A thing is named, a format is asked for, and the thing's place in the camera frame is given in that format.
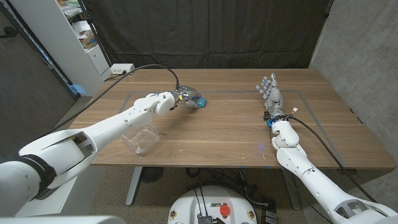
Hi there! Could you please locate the white power strip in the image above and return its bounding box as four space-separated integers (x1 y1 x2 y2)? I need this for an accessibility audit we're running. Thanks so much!
110 63 136 75

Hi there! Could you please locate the black curtain backdrop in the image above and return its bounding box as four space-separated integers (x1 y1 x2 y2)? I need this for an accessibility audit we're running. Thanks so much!
81 0 334 70

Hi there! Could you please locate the grey table leg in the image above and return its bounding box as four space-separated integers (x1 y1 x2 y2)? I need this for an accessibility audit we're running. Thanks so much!
280 169 302 211
125 167 144 207

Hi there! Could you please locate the black door handle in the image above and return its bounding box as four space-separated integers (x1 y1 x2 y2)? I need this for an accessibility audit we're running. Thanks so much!
0 26 19 39

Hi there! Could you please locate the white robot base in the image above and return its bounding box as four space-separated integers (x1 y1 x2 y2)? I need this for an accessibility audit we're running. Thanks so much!
167 185 258 224

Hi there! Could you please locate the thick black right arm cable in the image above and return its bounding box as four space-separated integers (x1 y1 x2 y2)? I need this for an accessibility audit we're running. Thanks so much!
290 116 377 203

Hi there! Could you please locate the clear plastic clamshell container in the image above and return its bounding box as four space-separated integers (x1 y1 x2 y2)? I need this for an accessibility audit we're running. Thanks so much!
119 123 162 156

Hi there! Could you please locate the cardboard box with blue tape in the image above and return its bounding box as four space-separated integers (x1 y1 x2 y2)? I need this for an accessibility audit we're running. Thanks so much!
79 32 98 49

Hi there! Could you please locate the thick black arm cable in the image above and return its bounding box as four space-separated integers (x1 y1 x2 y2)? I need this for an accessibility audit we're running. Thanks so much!
46 63 181 138
290 116 377 203

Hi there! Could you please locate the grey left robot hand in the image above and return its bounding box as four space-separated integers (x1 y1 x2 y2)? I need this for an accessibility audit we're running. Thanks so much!
173 85 203 110

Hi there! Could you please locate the white shelf cabinet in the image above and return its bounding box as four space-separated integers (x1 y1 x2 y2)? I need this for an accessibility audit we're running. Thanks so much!
9 0 112 97

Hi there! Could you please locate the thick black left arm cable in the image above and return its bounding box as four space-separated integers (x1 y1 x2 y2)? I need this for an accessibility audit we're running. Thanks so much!
46 63 181 138

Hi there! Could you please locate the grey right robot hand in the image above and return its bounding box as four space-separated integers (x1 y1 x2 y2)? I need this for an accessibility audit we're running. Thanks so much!
255 72 285 121

